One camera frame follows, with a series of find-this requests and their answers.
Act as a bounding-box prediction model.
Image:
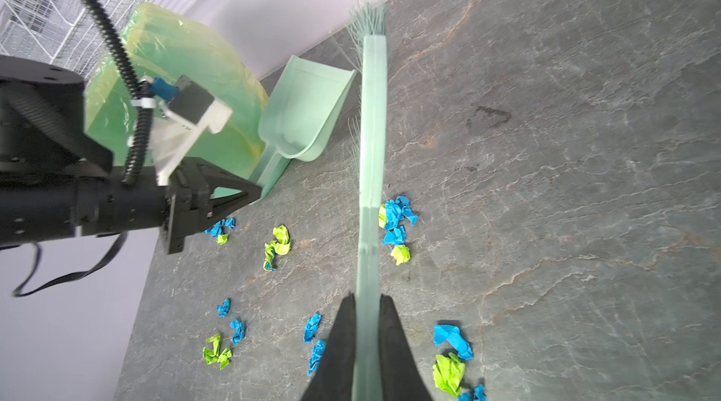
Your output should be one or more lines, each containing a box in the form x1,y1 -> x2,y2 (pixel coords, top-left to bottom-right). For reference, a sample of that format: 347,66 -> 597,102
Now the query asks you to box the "green lined trash bin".
84,3 -> 268,179

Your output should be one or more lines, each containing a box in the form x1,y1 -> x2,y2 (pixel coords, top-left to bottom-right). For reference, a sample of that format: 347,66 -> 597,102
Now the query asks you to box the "small blue paper scrap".
230,320 -> 246,346

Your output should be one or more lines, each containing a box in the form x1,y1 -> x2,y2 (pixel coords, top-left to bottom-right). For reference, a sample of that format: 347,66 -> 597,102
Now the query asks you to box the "small blue scrap left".
217,299 -> 231,318

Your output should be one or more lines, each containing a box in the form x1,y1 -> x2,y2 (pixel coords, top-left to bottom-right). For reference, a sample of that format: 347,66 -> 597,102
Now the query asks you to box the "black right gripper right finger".
379,295 -> 432,401

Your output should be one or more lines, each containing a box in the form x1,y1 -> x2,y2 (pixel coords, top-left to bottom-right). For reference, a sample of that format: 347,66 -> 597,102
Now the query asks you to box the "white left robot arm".
1,0 -> 262,266

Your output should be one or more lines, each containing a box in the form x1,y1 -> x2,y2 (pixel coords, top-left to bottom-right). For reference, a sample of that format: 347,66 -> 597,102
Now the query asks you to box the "lime green scrap pair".
202,335 -> 233,370

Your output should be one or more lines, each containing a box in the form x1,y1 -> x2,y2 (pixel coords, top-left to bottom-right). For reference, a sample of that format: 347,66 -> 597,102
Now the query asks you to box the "mint green hand brush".
348,0 -> 388,400

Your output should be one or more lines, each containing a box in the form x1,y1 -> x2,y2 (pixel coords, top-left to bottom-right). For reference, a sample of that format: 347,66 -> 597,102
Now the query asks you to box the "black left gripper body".
163,157 -> 225,255

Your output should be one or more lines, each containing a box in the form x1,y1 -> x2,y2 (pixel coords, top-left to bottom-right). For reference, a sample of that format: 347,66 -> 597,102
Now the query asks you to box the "blue scrap cluster centre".
303,313 -> 326,377

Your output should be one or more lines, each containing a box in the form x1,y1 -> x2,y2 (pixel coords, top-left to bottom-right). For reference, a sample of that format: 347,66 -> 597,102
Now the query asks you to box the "mint green dustpan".
250,56 -> 357,197

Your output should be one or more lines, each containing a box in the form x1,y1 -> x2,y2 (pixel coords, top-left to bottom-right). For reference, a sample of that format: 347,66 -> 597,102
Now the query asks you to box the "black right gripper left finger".
302,294 -> 357,401

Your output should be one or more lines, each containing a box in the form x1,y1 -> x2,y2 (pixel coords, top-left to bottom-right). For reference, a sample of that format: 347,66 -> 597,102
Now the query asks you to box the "lime green crumpled scrap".
263,225 -> 292,271

